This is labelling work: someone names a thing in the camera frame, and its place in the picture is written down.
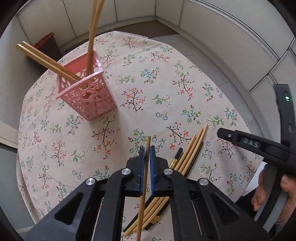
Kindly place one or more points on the red-brown trash bin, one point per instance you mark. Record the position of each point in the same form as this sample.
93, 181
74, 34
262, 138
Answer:
48, 48

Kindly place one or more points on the brown floor mat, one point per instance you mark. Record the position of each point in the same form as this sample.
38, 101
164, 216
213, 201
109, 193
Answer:
150, 29

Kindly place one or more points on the floral tablecloth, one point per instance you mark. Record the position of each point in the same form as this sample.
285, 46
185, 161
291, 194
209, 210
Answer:
161, 92

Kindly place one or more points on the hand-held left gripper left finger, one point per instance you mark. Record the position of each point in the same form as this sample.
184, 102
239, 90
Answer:
142, 166

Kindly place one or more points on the pile of chopsticks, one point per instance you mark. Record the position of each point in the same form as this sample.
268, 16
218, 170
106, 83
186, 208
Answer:
188, 157

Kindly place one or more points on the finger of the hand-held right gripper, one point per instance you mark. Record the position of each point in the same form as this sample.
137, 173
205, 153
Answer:
249, 143

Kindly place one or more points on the wooden chopstick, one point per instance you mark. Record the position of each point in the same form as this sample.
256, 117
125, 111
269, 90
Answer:
46, 63
46, 57
141, 208
99, 14
93, 18

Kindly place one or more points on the person's right hand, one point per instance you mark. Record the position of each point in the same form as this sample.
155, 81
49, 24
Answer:
289, 192

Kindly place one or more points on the pink perforated plastic holder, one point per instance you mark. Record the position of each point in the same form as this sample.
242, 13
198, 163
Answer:
92, 104

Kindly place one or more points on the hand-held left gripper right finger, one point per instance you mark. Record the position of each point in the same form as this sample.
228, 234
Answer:
152, 169

